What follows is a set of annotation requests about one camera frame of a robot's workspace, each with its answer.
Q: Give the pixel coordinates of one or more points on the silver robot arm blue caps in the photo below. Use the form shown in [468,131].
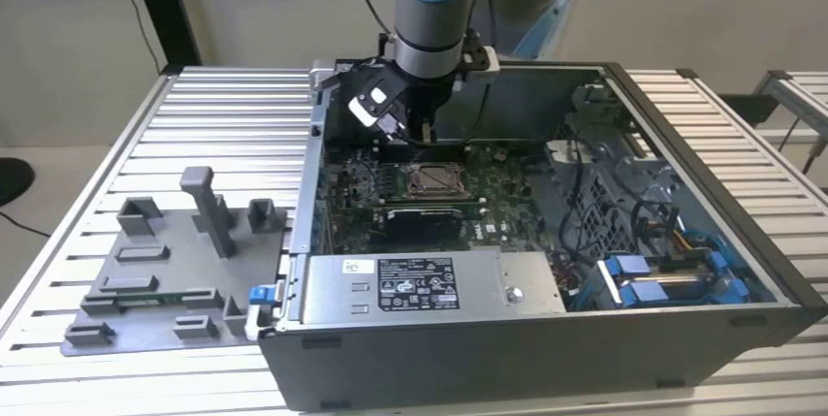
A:
[427,23]

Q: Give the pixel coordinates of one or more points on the black graphics card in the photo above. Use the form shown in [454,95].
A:
[420,227]

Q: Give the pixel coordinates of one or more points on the silver power supply unit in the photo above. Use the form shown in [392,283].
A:
[330,290]

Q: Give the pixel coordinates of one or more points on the black rectangular block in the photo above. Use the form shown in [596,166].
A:
[751,108]

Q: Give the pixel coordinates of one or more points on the round coin battery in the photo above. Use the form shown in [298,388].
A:
[499,155]

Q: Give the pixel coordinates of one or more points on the blue disk carrier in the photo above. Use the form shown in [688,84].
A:
[627,265]
[647,292]

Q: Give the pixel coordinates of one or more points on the black and white wrist camera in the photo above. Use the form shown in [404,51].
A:
[375,98]

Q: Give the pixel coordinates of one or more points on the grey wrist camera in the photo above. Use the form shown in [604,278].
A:
[486,64]

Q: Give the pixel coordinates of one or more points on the blue release latch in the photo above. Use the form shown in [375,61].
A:
[258,296]

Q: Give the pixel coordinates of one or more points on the black frame post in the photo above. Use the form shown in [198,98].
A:
[162,9]

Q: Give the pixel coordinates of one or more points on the grey perforated drive cage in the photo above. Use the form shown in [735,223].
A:
[602,222]

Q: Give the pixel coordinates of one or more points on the blue plastic drive latch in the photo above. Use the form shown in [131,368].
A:
[731,280]

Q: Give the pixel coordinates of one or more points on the CPU socket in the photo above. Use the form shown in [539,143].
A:
[410,194]

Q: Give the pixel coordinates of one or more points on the green RAM stick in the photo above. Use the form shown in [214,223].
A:
[164,298]

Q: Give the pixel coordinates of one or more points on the black open PC case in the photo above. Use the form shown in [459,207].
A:
[452,367]

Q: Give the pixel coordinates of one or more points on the grey parts rack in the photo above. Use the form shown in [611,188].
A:
[182,251]

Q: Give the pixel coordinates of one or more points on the black round base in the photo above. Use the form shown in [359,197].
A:
[12,181]

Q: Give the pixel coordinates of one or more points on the silver topped CPU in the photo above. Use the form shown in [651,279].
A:
[435,179]

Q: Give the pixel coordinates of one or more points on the green motherboard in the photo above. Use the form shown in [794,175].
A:
[511,212]

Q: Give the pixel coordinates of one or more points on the aluminium frame side table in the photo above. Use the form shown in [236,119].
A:
[786,91]

